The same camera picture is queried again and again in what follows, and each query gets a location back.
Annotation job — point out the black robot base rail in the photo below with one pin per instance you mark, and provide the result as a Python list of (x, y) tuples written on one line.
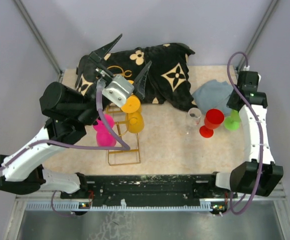
[(150, 190)]

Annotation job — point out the gold wire glass rack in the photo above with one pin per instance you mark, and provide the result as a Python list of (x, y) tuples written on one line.
[(114, 120)]

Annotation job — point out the green plastic wine glass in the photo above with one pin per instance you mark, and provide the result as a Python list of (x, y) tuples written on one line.
[(232, 122)]

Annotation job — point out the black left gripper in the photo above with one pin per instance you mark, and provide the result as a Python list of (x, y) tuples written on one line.
[(98, 56)]

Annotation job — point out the red plastic wine glass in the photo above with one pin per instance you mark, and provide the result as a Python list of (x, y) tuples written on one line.
[(213, 119)]

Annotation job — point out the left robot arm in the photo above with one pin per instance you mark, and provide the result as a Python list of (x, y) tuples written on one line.
[(68, 113)]

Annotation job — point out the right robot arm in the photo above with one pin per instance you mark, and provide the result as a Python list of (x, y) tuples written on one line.
[(242, 179)]

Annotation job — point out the clear wine glass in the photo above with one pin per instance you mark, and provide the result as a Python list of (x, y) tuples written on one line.
[(193, 118)]

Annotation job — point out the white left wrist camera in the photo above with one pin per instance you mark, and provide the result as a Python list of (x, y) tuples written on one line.
[(118, 91)]

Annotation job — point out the grey cable duct strip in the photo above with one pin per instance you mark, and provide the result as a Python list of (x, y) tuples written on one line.
[(206, 205)]

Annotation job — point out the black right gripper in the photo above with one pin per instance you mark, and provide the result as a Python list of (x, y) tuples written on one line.
[(230, 103)]

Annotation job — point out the light blue denim cloth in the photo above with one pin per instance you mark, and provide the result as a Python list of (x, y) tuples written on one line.
[(213, 95)]

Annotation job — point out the black patterned plush blanket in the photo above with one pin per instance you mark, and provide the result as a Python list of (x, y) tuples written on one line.
[(168, 76)]

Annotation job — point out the pink plastic wine glass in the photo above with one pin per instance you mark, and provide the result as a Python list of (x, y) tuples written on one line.
[(103, 136)]

